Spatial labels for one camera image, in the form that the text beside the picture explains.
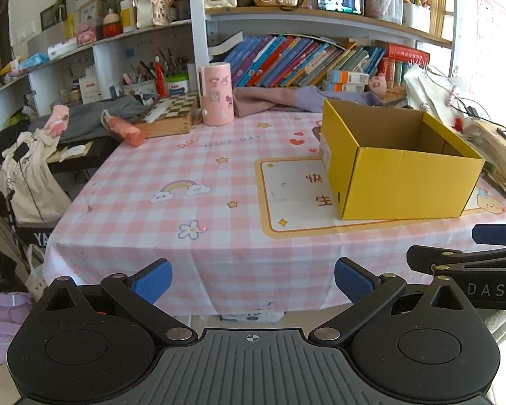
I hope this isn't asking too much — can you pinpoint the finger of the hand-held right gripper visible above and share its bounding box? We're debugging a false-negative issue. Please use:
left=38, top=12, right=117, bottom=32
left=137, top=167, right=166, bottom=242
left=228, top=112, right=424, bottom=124
left=471, top=222, right=506, bottom=246
left=406, top=244, right=506, bottom=278

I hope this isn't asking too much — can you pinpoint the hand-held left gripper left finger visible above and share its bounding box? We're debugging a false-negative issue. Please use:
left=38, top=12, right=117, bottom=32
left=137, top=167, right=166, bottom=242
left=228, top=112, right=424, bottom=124
left=34, top=258, right=197, bottom=344

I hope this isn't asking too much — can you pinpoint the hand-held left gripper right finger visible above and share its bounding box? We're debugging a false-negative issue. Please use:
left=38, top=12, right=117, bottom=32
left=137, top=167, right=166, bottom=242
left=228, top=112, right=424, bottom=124
left=310, top=258, right=475, bottom=344

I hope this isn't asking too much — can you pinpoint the yellow cardboard box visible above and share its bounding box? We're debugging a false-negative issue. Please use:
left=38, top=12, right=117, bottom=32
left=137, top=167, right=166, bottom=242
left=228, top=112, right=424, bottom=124
left=319, top=98, right=485, bottom=221

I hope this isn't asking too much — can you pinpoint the stack of worn paper books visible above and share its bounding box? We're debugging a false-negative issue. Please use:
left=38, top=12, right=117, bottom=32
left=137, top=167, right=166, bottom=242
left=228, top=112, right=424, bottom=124
left=464, top=118, right=506, bottom=206

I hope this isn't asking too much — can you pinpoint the white printed tote bag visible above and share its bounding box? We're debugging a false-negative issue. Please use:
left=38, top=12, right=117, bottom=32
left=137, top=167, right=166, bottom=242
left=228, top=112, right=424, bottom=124
left=25, top=245, right=52, bottom=300

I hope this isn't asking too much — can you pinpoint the black electronic keyboard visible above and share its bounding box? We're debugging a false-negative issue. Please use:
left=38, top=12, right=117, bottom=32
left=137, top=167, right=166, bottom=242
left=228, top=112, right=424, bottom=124
left=0, top=133, right=123, bottom=247

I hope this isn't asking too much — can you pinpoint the black plastic bag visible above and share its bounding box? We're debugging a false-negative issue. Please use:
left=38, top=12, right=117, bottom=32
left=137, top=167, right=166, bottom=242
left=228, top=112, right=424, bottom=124
left=0, top=250, right=30, bottom=294

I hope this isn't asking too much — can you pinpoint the white paper cutout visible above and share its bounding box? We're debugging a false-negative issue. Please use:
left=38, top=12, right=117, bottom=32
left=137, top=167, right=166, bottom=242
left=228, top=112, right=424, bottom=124
left=59, top=145, right=87, bottom=161

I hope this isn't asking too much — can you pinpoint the white cloth garment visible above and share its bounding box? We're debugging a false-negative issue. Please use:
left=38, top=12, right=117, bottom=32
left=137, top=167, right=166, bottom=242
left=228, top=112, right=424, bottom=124
left=0, top=132, right=73, bottom=224

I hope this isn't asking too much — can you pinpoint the purple backpack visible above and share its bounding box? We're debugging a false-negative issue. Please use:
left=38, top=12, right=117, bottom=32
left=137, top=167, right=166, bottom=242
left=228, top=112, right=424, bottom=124
left=0, top=293, right=37, bottom=368

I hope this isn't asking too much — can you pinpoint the pink spray bottle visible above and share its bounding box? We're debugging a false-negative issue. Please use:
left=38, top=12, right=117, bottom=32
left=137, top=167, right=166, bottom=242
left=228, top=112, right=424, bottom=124
left=100, top=110, right=147, bottom=146

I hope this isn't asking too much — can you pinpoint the white plastic bag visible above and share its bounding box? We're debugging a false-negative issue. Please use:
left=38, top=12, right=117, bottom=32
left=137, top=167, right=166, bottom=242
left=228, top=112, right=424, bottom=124
left=403, top=63, right=470, bottom=111

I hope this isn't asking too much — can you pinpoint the wooden chessboard box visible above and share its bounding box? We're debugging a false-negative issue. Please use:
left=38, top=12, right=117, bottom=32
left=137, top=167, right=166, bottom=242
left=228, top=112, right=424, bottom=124
left=134, top=92, right=200, bottom=139

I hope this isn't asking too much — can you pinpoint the white long case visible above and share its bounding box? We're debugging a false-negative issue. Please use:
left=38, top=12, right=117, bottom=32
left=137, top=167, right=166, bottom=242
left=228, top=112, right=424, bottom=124
left=145, top=98, right=170, bottom=121

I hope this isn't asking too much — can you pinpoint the grey cloth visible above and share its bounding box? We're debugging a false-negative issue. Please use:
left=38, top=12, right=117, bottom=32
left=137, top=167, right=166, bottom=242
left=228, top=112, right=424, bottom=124
left=27, top=95, right=150, bottom=144

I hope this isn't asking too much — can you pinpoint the pink pig toy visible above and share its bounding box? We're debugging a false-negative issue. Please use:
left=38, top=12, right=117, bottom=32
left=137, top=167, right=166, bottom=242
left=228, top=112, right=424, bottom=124
left=368, top=74, right=388, bottom=96

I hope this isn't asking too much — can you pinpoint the pink plush glove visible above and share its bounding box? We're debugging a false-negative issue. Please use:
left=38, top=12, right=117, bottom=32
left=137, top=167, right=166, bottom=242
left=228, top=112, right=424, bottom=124
left=46, top=105, right=71, bottom=137

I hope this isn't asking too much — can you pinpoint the lilac and pink cloth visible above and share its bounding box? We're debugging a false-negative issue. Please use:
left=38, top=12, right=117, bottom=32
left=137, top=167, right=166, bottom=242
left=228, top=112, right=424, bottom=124
left=234, top=85, right=383, bottom=118

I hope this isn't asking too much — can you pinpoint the pink cylindrical container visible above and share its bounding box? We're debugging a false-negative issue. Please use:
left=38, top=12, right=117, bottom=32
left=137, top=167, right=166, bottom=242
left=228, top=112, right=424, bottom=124
left=199, top=62, right=235, bottom=127

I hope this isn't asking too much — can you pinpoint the pen cup with pens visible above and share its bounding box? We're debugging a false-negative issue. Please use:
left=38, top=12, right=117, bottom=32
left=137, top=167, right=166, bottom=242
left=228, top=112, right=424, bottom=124
left=122, top=60, right=159, bottom=96

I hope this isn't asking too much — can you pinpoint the white jar with green lid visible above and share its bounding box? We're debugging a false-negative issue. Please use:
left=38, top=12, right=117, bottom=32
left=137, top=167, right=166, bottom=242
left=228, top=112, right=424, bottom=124
left=165, top=75, right=191, bottom=95

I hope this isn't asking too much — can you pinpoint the red tassel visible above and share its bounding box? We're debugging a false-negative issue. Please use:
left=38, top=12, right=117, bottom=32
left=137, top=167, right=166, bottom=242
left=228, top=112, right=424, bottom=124
left=154, top=56, right=170, bottom=98

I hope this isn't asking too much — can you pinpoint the white card box red label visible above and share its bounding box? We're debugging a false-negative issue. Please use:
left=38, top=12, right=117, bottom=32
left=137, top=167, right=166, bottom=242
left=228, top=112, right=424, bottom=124
left=79, top=76, right=104, bottom=104

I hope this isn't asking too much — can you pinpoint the red thick dictionary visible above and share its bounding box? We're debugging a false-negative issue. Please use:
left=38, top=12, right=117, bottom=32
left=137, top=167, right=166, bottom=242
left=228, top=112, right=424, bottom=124
left=388, top=43, right=431, bottom=63

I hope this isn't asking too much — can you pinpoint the white pen holder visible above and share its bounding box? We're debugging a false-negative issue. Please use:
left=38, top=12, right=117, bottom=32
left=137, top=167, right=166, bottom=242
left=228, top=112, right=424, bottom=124
left=402, top=0, right=432, bottom=34

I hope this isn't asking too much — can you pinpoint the white box with red stripe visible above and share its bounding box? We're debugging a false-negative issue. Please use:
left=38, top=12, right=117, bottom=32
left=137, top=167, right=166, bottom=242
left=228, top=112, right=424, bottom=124
left=48, top=38, right=79, bottom=60

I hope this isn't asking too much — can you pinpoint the blue tissue packet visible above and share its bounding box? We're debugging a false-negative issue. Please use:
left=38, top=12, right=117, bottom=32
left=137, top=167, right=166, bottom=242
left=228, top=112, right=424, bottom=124
left=19, top=53, right=51, bottom=71

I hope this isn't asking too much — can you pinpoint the grey open book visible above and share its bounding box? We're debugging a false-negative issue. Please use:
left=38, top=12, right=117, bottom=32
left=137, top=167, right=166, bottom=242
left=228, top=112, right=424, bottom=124
left=210, top=31, right=245, bottom=56

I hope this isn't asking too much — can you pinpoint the clear pen holder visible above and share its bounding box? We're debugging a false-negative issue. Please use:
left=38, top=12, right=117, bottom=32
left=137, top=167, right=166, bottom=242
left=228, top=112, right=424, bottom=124
left=365, top=0, right=404, bottom=24

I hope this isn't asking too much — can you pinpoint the pink cartoon box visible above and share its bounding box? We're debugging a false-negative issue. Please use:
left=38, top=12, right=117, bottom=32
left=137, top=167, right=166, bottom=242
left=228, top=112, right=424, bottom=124
left=76, top=24, right=98, bottom=48

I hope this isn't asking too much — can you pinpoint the white wooden bookshelf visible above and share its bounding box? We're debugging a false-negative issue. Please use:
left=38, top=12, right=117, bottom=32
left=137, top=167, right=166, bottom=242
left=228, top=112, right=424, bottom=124
left=0, top=0, right=457, bottom=128

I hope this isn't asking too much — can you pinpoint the red and white doll jar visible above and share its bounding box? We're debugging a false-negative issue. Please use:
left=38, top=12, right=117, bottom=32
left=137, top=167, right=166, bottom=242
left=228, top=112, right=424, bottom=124
left=102, top=8, right=123, bottom=39

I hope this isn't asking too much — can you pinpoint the white and yellow thermos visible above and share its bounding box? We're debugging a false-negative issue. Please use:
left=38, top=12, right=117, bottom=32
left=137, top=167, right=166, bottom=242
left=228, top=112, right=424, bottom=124
left=120, top=0, right=139, bottom=34

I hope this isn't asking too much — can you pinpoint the black smartphone with lit screen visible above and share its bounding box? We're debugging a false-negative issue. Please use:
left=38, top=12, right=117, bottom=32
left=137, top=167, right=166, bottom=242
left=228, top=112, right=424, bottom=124
left=317, top=0, right=366, bottom=16

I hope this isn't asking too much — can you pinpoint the white gift bag with bows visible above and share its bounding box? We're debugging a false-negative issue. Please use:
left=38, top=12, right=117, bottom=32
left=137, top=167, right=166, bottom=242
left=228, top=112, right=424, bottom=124
left=135, top=0, right=173, bottom=30

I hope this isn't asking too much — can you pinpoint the black cable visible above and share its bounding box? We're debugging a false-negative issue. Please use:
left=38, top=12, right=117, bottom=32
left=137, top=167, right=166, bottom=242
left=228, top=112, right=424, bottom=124
left=422, top=63, right=506, bottom=132

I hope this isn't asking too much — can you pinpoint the alphabet wall poster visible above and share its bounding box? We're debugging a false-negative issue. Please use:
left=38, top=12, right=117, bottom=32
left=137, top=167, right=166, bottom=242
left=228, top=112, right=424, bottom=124
left=468, top=0, right=506, bottom=99

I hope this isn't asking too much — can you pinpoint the white wall switch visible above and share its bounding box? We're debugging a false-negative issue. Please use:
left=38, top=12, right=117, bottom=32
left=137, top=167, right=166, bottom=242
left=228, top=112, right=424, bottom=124
left=15, top=21, right=39, bottom=43

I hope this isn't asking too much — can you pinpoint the black photo frame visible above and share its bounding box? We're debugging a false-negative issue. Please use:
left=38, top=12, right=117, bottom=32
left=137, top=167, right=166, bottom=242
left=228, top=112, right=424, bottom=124
left=40, top=2, right=68, bottom=31

